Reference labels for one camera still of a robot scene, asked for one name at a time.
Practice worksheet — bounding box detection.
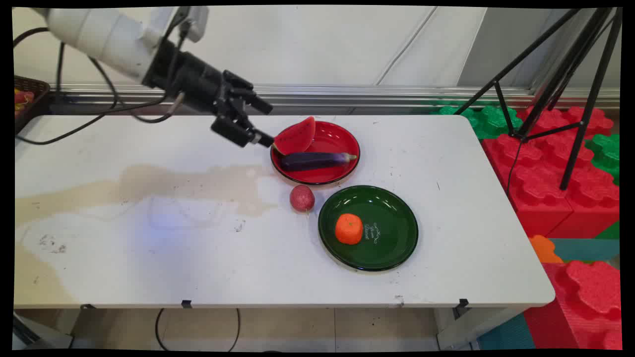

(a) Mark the teal foam mat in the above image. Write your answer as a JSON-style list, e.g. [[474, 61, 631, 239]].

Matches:
[[548, 238, 621, 264]]

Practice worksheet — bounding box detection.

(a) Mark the aluminium wall rail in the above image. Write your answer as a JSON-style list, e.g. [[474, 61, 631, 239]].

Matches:
[[49, 83, 621, 111]]

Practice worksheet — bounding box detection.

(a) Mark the thin black tripod cable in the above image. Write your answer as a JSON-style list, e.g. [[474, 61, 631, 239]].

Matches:
[[507, 140, 522, 200]]

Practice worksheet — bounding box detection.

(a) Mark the green plate with white print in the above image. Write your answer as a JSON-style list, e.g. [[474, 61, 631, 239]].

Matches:
[[317, 185, 419, 272]]

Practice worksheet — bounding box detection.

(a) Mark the black camera tripod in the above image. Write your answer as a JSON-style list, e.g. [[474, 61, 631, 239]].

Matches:
[[454, 7, 624, 191]]

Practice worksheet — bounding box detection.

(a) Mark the green foam block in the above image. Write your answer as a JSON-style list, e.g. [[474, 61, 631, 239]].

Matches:
[[584, 133, 621, 185], [431, 101, 524, 140]]

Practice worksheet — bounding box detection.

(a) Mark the orange tangerine toy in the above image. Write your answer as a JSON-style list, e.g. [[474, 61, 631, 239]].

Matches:
[[335, 213, 364, 245]]

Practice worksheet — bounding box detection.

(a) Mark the red and yellow toy food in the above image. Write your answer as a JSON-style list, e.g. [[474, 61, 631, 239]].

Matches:
[[14, 88, 35, 118]]

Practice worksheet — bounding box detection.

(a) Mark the purple eggplant toy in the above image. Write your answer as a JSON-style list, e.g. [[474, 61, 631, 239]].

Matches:
[[281, 152, 358, 173]]

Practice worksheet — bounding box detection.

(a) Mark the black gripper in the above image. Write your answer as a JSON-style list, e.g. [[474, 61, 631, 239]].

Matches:
[[144, 40, 275, 148]]

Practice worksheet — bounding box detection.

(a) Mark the dark woven basket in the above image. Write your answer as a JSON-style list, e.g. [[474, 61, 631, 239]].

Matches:
[[14, 75, 52, 133]]

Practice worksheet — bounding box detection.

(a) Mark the orange foam block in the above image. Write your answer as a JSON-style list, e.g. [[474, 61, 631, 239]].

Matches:
[[528, 235, 565, 264]]

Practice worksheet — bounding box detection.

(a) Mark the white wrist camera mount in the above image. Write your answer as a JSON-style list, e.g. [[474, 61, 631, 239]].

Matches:
[[149, 6, 209, 48]]

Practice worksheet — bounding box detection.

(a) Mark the white table leg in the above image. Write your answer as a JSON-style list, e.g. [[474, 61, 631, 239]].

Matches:
[[436, 306, 527, 351]]

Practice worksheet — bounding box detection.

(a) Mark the red plate with black rim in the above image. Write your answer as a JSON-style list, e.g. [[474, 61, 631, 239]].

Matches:
[[270, 120, 361, 186]]

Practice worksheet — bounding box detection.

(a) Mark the black cable under table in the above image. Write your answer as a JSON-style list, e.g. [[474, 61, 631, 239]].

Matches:
[[155, 308, 242, 352]]

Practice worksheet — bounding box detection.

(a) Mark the grey metal base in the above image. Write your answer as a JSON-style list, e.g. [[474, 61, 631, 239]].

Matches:
[[13, 311, 76, 351]]

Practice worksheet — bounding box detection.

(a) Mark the red watermelon slice toy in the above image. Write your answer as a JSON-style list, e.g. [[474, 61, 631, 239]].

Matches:
[[273, 116, 317, 156]]

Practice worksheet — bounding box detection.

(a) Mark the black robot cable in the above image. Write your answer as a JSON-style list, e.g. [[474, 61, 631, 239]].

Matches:
[[130, 7, 193, 124], [14, 27, 169, 146]]

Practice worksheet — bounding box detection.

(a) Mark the reddish round radish toy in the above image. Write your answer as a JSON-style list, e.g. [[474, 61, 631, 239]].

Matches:
[[290, 184, 316, 215]]

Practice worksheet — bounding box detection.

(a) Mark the large red foam block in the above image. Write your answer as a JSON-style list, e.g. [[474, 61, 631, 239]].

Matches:
[[481, 133, 575, 238], [523, 260, 623, 351]]

